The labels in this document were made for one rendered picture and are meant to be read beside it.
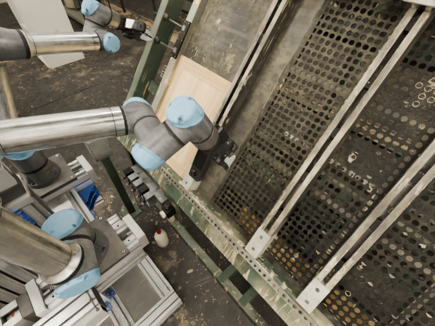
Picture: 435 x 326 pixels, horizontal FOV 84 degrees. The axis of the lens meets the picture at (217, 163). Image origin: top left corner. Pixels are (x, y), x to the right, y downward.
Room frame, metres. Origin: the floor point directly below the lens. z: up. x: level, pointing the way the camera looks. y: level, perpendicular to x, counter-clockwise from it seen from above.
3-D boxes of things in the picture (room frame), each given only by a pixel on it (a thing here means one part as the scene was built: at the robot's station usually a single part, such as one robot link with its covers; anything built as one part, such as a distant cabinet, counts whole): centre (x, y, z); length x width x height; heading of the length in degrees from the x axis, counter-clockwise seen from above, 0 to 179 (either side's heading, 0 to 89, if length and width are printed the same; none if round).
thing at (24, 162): (0.73, 0.84, 1.20); 0.13 x 0.12 x 0.14; 49
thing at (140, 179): (0.86, 0.44, 0.69); 0.50 x 0.14 x 0.24; 42
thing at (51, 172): (0.72, 0.83, 1.09); 0.15 x 0.15 x 0.10
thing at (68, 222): (0.36, 0.49, 1.20); 0.13 x 0.12 x 0.14; 30
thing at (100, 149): (1.14, 0.78, 0.84); 0.12 x 0.12 x 0.18; 42
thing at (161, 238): (0.85, 0.45, 0.10); 0.10 x 0.10 x 0.20
